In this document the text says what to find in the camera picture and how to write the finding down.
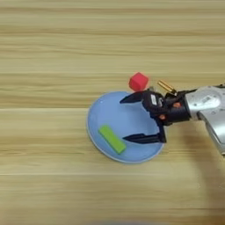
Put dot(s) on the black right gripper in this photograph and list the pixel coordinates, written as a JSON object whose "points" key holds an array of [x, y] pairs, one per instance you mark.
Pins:
{"points": [[175, 110]]}

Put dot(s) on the light blue round plate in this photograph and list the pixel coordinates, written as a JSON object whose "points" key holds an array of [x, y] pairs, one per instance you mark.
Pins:
{"points": [[129, 120]]}

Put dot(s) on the green rectangular block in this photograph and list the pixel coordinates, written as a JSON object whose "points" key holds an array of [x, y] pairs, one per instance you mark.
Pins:
{"points": [[112, 139]]}

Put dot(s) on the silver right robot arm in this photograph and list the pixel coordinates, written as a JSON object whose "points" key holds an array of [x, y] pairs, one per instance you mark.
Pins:
{"points": [[208, 102]]}

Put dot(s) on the black box with white label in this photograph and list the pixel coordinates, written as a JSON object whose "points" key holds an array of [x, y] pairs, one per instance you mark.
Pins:
{"points": [[152, 101]]}

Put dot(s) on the red cube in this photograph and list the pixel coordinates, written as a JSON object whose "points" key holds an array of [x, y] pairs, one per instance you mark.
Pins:
{"points": [[138, 82]]}

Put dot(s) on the brass cylinder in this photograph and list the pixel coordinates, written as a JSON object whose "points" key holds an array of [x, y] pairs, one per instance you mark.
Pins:
{"points": [[166, 86]]}

